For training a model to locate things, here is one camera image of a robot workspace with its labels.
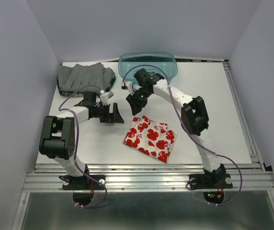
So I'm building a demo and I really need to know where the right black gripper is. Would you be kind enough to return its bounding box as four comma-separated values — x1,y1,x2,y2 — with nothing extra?
126,88,151,116

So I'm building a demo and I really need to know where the aluminium frame rail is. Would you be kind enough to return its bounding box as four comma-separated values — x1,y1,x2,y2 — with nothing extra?
23,163,274,193

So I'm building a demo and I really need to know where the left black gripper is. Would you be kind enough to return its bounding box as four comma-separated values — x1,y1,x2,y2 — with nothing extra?
94,103,124,124

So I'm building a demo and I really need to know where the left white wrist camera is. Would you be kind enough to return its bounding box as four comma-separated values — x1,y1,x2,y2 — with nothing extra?
100,90,114,106

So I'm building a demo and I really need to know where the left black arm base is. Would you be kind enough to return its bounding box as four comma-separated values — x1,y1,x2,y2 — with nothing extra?
59,175,104,208

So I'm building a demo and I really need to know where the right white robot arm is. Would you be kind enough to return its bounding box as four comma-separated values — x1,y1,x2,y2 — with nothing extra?
121,65,226,187

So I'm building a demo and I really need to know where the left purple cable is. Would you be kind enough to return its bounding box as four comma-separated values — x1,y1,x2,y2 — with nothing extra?
59,85,108,208

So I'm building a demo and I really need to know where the grey skirt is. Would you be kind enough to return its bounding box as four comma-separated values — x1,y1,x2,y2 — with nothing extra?
57,63,114,92

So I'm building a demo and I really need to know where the red floral white skirt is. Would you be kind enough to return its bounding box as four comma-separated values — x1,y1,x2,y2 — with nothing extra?
123,116,178,163

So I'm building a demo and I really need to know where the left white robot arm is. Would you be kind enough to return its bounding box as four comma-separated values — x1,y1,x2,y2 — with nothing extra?
39,90,124,189

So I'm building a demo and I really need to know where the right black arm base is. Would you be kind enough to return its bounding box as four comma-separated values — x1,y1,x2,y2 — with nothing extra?
185,173,233,205

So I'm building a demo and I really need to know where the teal laundry basket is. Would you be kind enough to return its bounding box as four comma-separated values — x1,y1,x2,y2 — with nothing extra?
118,52,178,82

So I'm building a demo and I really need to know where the navy plaid skirt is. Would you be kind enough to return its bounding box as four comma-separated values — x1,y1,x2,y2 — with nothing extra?
56,73,116,97

